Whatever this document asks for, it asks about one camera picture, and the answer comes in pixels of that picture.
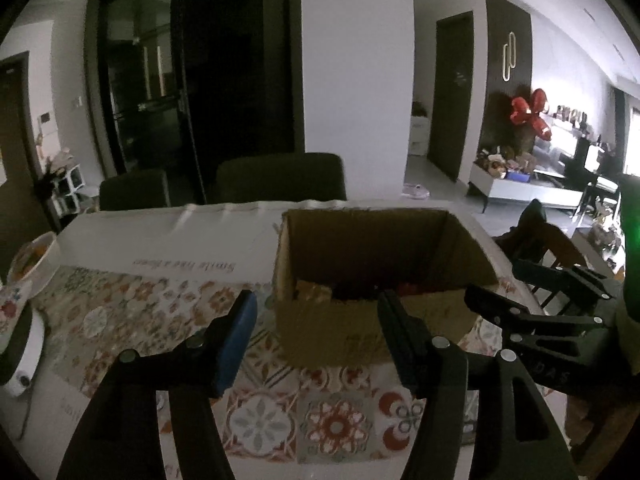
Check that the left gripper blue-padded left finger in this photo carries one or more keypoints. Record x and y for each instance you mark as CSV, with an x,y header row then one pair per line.
x,y
118,436

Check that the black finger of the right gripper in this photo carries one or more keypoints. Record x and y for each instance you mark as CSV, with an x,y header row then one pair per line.
x,y
575,282

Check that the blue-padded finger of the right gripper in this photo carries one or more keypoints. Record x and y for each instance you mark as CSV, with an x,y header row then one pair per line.
x,y
513,318

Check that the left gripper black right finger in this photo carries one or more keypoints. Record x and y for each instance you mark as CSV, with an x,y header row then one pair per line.
x,y
516,434

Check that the red snack bag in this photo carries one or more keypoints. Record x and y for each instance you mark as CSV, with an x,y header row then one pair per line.
x,y
408,290

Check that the beige fortune biscuits bag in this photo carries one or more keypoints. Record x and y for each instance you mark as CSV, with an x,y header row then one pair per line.
x,y
312,293

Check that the dark wooden chair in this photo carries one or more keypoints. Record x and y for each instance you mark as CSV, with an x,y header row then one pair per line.
x,y
534,236

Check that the white low sideboard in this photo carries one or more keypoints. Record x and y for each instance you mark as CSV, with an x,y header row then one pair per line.
x,y
504,190

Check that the white round appliance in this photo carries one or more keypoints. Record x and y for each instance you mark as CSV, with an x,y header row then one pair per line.
x,y
22,338

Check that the red balloon dog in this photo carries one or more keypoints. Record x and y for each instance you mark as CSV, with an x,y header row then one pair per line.
x,y
527,112

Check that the patterned floral table mat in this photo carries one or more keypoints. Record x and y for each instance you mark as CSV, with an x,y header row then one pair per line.
x,y
265,407

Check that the brown cardboard box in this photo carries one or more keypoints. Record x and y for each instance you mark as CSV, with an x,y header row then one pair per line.
x,y
359,253

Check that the white bowl with food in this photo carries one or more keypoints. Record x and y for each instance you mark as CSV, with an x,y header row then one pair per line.
x,y
36,262

